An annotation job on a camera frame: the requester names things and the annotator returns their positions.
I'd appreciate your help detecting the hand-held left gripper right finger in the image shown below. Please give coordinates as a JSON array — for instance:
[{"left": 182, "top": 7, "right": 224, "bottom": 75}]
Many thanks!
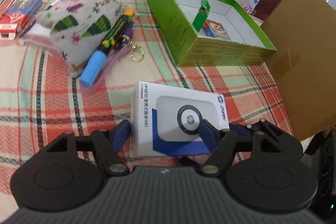
[{"left": 198, "top": 119, "right": 303, "bottom": 176}]

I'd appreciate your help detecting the red and white box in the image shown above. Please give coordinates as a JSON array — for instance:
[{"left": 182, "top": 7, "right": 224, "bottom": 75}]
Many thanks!
[{"left": 0, "top": 15, "right": 36, "bottom": 41}]

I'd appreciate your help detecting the marker with blue cap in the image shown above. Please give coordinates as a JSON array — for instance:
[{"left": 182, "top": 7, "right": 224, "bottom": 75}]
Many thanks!
[{"left": 79, "top": 9, "right": 135, "bottom": 86}]

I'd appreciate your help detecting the green cardboard box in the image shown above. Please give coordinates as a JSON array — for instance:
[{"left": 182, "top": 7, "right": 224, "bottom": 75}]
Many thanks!
[{"left": 146, "top": 0, "right": 277, "bottom": 67}]

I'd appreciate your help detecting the grey patterned pouch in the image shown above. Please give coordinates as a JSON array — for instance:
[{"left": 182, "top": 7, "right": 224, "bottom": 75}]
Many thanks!
[{"left": 35, "top": 0, "right": 125, "bottom": 72}]

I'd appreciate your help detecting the purple keychain with gold ring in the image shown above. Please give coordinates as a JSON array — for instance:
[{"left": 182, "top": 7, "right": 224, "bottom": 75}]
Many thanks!
[{"left": 80, "top": 26, "right": 145, "bottom": 94}]

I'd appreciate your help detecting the colourful card pack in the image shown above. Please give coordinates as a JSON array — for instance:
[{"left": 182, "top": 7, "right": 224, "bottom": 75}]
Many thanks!
[{"left": 201, "top": 20, "right": 231, "bottom": 40}]

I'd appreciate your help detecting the white router box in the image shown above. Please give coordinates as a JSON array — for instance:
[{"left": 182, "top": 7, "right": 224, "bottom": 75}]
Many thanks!
[{"left": 129, "top": 80, "right": 230, "bottom": 159}]

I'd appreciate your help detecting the blue card pack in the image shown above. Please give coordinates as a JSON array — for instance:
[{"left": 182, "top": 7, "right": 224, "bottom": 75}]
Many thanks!
[{"left": 7, "top": 0, "right": 43, "bottom": 26}]

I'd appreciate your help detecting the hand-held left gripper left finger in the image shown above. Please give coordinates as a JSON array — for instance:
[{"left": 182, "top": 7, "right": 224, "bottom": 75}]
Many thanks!
[{"left": 47, "top": 120, "right": 131, "bottom": 176}]

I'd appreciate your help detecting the brown cardboard sheet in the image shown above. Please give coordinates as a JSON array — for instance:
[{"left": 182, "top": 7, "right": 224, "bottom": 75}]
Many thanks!
[{"left": 260, "top": 0, "right": 336, "bottom": 141}]

